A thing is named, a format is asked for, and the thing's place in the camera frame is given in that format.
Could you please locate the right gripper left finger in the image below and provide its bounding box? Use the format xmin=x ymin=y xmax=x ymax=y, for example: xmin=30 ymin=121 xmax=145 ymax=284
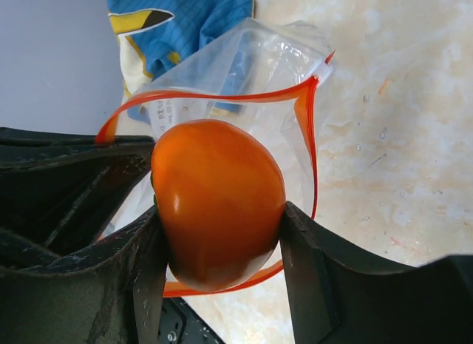
xmin=1 ymin=127 xmax=166 ymax=343

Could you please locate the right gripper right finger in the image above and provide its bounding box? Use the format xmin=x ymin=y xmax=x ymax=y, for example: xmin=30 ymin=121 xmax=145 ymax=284
xmin=280 ymin=203 xmax=472 ymax=343

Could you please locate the orange persimmon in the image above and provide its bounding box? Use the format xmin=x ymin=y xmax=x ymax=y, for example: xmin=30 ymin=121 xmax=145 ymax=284
xmin=152 ymin=119 xmax=286 ymax=292

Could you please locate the clear orange zip top bag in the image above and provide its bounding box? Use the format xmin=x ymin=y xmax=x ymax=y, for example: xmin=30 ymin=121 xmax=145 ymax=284
xmin=96 ymin=19 xmax=333 ymax=297

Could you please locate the blue Pikachu cloth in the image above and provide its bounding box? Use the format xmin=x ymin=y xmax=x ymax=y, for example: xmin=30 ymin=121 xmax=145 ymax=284
xmin=107 ymin=0 xmax=255 ymax=101

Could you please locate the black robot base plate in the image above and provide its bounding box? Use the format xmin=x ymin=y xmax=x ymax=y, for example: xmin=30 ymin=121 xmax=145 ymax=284
xmin=157 ymin=297 xmax=225 ymax=344

